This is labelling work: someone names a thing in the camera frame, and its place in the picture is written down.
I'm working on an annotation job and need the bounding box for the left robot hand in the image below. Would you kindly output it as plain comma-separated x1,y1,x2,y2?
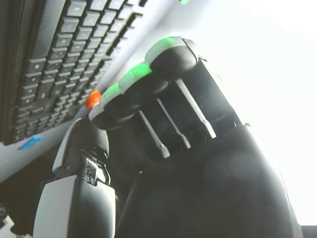
33,36,304,238

